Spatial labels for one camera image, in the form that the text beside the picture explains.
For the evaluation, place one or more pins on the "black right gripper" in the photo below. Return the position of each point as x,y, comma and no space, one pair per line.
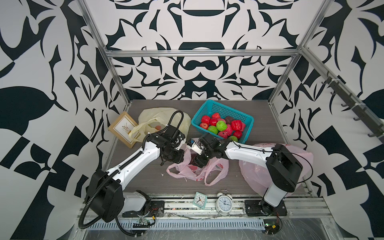
198,160

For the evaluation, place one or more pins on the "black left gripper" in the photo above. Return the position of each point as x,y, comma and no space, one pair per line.
178,159

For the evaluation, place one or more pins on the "green apple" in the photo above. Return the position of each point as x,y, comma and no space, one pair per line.
221,126
213,129
233,138

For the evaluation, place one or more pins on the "smooth red apple with stem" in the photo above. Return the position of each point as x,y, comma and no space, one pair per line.
204,126

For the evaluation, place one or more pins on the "yellow plastic bag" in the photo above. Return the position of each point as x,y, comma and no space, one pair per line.
155,119

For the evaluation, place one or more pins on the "small dark red apple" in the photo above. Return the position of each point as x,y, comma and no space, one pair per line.
238,134

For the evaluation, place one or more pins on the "pink plastic bag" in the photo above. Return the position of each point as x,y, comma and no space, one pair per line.
285,166
211,174

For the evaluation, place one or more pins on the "dark purple fruit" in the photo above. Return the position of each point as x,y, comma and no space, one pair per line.
229,119

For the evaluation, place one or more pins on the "large red bell-shaped fruit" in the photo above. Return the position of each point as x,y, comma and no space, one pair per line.
237,125

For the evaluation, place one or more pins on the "pink plastic bag front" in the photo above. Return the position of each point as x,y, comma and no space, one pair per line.
285,166

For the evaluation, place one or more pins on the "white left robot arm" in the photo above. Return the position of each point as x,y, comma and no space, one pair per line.
105,199

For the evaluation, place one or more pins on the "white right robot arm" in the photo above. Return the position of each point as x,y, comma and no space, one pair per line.
241,152

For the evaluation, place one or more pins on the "teal perforated plastic basket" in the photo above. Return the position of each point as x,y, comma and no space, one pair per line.
211,107

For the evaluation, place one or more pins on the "gold framed picture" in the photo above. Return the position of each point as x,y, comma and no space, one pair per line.
122,128

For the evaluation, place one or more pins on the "small teal square clock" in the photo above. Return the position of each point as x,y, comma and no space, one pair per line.
200,200

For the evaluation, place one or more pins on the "white twin-bell alarm clock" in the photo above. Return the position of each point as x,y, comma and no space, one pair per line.
224,203

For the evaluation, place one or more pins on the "white slotted cable duct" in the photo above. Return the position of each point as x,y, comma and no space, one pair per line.
186,224

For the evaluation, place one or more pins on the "wall hook rail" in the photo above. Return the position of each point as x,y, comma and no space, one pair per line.
361,110

